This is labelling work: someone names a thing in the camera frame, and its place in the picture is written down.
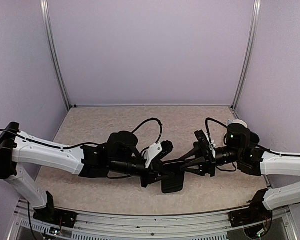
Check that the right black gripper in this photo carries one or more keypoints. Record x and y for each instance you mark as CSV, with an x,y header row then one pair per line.
x,y
206,167

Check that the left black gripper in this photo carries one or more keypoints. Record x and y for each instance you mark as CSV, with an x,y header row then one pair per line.
x,y
151,176

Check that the black phone case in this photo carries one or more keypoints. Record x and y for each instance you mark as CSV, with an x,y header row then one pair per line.
x,y
174,183

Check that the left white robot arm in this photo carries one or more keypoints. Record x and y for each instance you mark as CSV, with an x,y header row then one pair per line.
x,y
87,160

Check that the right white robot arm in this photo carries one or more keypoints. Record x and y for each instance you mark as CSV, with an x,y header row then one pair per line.
x,y
242,147

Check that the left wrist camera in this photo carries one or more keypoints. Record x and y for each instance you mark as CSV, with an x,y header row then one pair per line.
x,y
157,151

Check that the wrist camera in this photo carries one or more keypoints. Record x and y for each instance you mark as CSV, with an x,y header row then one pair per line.
x,y
157,151
204,144

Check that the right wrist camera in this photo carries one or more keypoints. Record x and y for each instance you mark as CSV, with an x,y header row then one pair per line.
x,y
204,144

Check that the front aluminium rail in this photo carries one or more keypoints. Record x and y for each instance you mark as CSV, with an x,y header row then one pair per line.
x,y
214,225

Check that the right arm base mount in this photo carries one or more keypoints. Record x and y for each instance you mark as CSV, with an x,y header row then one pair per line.
x,y
256,212

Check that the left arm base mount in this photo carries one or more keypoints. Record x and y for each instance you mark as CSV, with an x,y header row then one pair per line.
x,y
50,214

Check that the right aluminium frame post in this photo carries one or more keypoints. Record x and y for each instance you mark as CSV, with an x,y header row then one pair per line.
x,y
248,54

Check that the aluminium frame post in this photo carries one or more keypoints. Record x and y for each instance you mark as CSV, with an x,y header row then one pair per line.
x,y
44,5
248,54

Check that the left aluminium frame post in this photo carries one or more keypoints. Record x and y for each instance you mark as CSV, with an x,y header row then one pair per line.
x,y
44,5

